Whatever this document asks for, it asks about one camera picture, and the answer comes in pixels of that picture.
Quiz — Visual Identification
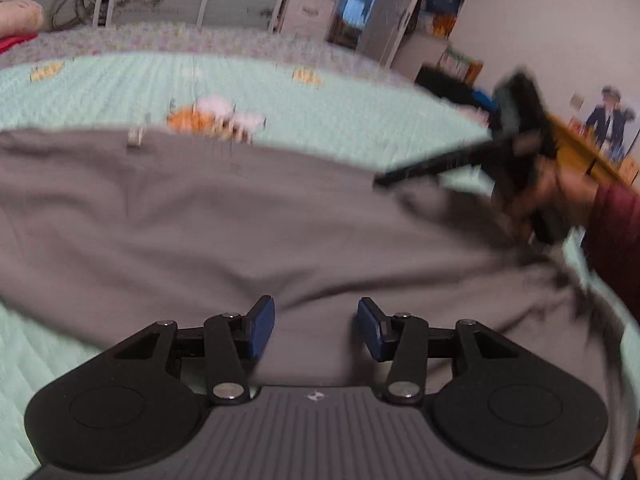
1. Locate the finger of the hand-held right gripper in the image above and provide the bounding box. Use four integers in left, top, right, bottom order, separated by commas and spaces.
372, 141, 501, 191

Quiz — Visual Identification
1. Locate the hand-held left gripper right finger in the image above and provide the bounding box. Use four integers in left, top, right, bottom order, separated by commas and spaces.
356, 297, 521, 406

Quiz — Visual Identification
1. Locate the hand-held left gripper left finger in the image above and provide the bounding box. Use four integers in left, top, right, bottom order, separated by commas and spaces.
112, 296, 277, 407

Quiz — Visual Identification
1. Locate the grey shirt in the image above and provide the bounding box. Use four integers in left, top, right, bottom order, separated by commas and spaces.
0, 127, 626, 480

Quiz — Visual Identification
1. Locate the person's right forearm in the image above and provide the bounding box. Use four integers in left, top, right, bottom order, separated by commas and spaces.
582, 182, 640, 321

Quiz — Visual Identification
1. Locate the person's right hand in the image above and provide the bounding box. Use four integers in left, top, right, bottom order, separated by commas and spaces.
494, 166, 601, 241

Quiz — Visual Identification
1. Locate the black case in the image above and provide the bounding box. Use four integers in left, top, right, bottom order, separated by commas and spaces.
415, 65, 501, 111

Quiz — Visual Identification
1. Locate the cardboard box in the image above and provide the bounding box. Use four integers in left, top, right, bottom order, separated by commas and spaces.
437, 47, 483, 83

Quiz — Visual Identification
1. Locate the quilted bee-print bedspread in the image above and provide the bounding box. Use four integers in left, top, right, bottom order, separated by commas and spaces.
0, 25, 640, 480

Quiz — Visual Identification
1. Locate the white door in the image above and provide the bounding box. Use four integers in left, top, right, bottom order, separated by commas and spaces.
357, 0, 433, 66

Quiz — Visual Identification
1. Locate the white drawer cabinet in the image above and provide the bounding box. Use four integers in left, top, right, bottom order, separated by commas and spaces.
280, 0, 338, 41

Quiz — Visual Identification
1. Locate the red blanket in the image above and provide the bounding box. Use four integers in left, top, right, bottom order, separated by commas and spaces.
0, 32, 38, 56

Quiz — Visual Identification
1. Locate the rolled floral quilt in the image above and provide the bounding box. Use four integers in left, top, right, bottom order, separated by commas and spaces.
0, 0, 46, 36

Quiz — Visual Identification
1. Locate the wall poster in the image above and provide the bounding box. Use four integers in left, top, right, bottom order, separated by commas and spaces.
585, 85, 640, 161

